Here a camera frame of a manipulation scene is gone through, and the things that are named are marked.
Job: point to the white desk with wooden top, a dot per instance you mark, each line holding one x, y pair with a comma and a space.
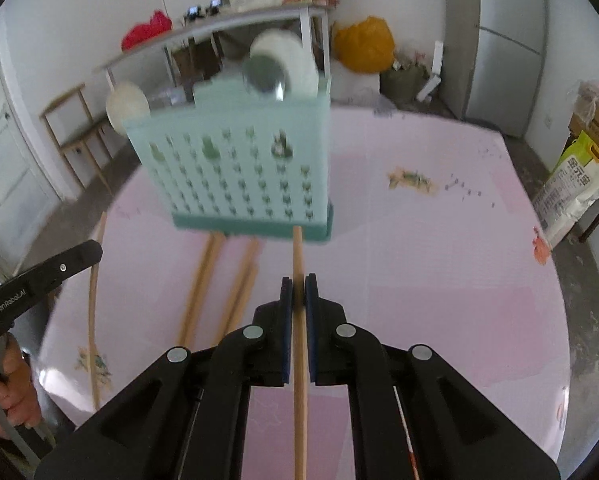
204, 27

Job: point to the black device with screen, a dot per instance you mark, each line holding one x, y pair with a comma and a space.
193, 10
214, 5

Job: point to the wooden chopstick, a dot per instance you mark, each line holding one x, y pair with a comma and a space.
299, 410

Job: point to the pile of wooden chopsticks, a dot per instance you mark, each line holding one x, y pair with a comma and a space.
199, 285

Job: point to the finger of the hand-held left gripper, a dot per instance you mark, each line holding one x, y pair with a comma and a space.
64, 265

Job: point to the yellow plastic bag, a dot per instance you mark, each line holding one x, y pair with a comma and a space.
364, 45

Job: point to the red plastic bag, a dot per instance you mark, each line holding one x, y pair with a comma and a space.
147, 30

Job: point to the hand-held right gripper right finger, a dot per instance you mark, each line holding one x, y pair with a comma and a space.
311, 305

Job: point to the white door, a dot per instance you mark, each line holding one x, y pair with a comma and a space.
14, 160

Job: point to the large metal ladle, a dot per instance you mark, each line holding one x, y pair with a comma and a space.
262, 77

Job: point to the grey refrigerator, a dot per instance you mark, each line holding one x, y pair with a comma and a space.
504, 50

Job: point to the dark green sack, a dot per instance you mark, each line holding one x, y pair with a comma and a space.
404, 80

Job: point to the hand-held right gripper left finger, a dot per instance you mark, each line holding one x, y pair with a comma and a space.
287, 305

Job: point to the open cardboard box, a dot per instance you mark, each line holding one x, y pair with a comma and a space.
597, 125

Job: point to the person's left hand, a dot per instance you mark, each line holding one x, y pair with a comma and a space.
11, 385

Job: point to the white plastic ladle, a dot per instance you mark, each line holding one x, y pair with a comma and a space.
294, 60

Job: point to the cream rice paddle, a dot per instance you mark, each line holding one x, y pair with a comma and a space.
127, 107

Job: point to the wooden chair with dark seat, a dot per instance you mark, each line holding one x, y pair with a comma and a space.
74, 125

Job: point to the yellow and white rice bag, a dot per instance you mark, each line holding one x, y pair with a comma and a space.
574, 185

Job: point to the teal star-cut utensil holder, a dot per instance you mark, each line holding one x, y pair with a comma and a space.
244, 170

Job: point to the pink printed tablecloth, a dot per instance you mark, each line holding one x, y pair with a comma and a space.
419, 285

